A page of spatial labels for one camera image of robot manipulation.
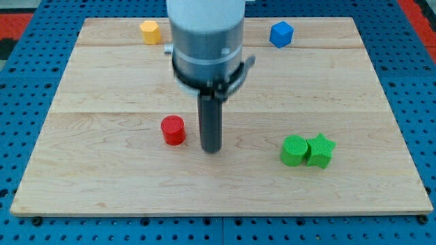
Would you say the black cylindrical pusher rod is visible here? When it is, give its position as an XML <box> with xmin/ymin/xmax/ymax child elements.
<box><xmin>198</xmin><ymin>95</ymin><xmax>222</xmax><ymax>153</ymax></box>

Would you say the black clamp ring mount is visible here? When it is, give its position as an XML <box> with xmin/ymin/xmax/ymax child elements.
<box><xmin>172</xmin><ymin>55</ymin><xmax>255</xmax><ymax>101</ymax></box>

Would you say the red cylinder block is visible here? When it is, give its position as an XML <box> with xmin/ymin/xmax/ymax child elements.
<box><xmin>161</xmin><ymin>115</ymin><xmax>186</xmax><ymax>146</ymax></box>

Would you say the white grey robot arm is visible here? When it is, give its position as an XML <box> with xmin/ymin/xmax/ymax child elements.
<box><xmin>164</xmin><ymin>0</ymin><xmax>255</xmax><ymax>153</ymax></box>

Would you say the green star block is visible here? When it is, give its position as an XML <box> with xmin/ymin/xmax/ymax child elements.
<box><xmin>306</xmin><ymin>133</ymin><xmax>337</xmax><ymax>169</ymax></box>

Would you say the blue cube block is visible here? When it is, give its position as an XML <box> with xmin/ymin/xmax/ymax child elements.
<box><xmin>269</xmin><ymin>21</ymin><xmax>294</xmax><ymax>48</ymax></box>

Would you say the yellow hexagon block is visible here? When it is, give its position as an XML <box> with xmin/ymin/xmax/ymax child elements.
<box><xmin>140</xmin><ymin>20</ymin><xmax>161</xmax><ymax>45</ymax></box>

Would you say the green cylinder block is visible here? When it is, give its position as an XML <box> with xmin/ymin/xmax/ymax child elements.
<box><xmin>279</xmin><ymin>135</ymin><xmax>309</xmax><ymax>167</ymax></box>

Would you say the wooden board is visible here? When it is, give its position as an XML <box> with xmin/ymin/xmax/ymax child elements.
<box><xmin>10</xmin><ymin>17</ymin><xmax>433</xmax><ymax>217</ymax></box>

